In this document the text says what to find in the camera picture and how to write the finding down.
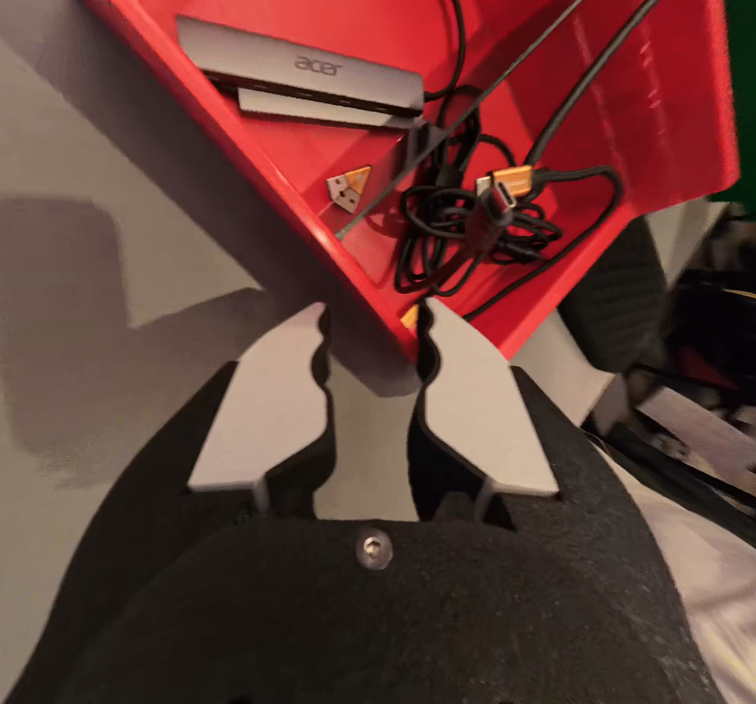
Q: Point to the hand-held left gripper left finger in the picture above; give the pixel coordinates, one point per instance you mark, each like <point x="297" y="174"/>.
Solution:
<point x="266" y="420"/>

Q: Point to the pale cloth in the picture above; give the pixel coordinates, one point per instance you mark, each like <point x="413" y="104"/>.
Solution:
<point x="709" y="568"/>

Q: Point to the black mesh chair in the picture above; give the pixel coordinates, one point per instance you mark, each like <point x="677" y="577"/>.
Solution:
<point x="620" y="290"/>

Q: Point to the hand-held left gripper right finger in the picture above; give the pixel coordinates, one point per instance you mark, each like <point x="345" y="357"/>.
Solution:
<point x="484" y="420"/>

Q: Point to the grey USB hub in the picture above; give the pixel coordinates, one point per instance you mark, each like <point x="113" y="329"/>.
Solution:
<point x="266" y="51"/>

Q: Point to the orange USB-A plug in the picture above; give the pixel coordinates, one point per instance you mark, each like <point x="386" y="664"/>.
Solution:
<point x="357" y="178"/>
<point x="410" y="319"/>

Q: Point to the green plastic bin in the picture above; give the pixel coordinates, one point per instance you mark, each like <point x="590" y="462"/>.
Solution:
<point x="744" y="66"/>

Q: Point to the red plastic bin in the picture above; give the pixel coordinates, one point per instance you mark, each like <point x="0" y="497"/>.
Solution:
<point x="354" y="19"/>

